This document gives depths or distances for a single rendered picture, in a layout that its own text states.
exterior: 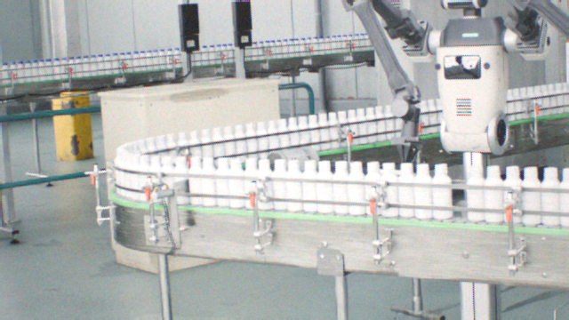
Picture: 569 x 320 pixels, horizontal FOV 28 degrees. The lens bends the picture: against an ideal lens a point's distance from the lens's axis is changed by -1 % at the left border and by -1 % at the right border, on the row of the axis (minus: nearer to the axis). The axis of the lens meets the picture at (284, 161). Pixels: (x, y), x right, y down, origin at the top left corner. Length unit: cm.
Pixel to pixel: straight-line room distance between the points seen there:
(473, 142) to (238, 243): 90
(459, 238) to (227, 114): 444
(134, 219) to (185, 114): 340
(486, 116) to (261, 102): 401
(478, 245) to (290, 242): 68
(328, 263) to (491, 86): 87
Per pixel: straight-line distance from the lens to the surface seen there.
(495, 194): 344
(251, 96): 788
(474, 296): 424
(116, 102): 774
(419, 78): 958
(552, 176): 338
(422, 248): 355
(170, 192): 397
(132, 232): 425
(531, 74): 1063
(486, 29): 413
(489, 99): 407
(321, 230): 372
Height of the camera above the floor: 166
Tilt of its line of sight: 7 degrees down
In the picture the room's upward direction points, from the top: 3 degrees counter-clockwise
